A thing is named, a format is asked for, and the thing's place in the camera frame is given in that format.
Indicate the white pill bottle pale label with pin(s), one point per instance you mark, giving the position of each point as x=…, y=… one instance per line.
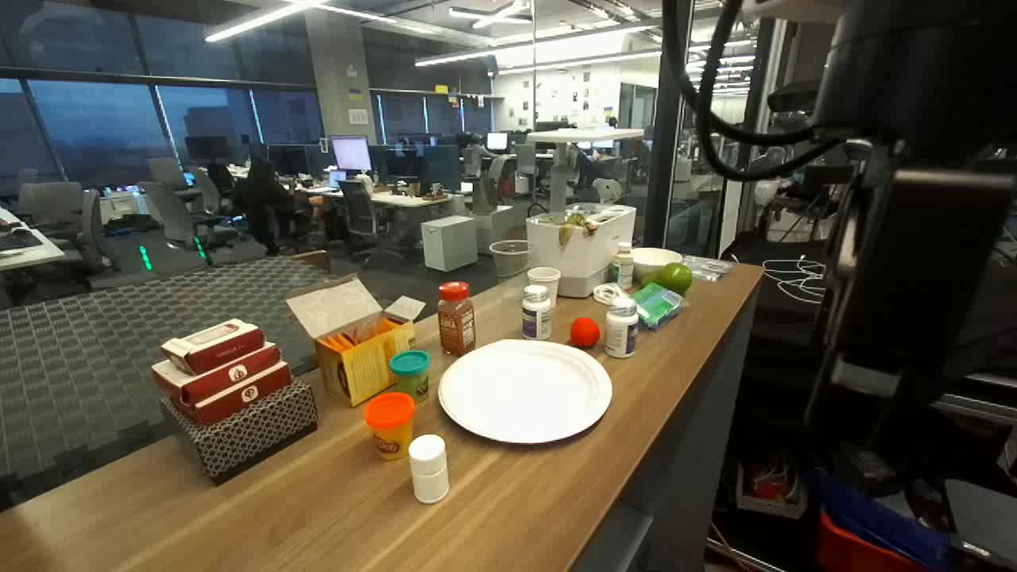
x=538, y=315

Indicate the dough tub teal lid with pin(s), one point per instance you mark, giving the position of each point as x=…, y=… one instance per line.
x=410, y=369

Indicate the yellow tub orange lid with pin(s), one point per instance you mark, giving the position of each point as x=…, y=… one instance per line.
x=390, y=424

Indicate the plain white small bottle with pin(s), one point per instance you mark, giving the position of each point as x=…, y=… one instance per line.
x=427, y=472

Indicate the clear plastic cup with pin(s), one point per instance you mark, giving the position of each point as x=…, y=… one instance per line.
x=511, y=259

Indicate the white paper cup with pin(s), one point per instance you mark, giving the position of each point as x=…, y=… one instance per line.
x=544, y=276

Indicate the spice jar orange lid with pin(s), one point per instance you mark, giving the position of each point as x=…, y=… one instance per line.
x=457, y=322

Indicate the white plastic appliance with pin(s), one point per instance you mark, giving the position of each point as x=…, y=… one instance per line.
x=576, y=255

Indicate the white cabinet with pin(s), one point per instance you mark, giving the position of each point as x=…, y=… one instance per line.
x=450, y=243

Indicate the dried brown plant scraps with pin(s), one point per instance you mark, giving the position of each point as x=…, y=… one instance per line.
x=580, y=220

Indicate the white paper plate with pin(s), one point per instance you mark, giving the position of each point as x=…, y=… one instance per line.
x=527, y=390

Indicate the tan bottle white lid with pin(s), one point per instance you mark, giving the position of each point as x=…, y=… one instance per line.
x=623, y=272

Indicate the white bowl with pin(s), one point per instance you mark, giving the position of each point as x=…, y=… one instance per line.
x=649, y=259

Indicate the green packet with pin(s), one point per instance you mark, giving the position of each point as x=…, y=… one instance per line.
x=655, y=305

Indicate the yellow open cardboard box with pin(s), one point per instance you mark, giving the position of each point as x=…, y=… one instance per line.
x=367, y=365

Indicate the green apple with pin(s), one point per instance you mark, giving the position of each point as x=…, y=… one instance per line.
x=674, y=276

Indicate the white round table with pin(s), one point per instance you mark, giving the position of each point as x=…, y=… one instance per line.
x=585, y=133

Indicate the clear plastic bag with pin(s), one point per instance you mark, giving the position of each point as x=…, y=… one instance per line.
x=708, y=267

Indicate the lit computer monitor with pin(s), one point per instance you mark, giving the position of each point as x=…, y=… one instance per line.
x=352, y=153

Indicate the seated person dark clothing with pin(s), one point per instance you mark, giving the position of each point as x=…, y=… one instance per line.
x=266, y=196

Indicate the black cloth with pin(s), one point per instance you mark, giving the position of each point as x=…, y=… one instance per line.
x=782, y=327

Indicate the red white flat box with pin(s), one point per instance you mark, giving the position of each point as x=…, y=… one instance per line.
x=210, y=345
x=228, y=371
x=243, y=396

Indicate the grey patterned box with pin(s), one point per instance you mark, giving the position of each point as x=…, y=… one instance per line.
x=250, y=432

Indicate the white crate red items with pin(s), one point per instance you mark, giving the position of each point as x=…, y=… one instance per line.
x=774, y=489

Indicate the grey office chair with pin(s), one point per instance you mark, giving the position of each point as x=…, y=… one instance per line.
x=175, y=206
x=65, y=218

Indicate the red bin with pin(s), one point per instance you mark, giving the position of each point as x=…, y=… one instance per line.
x=859, y=545

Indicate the blue bin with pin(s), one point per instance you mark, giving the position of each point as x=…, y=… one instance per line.
x=877, y=520

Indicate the white office desk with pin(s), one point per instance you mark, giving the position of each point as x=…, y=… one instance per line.
x=21, y=247

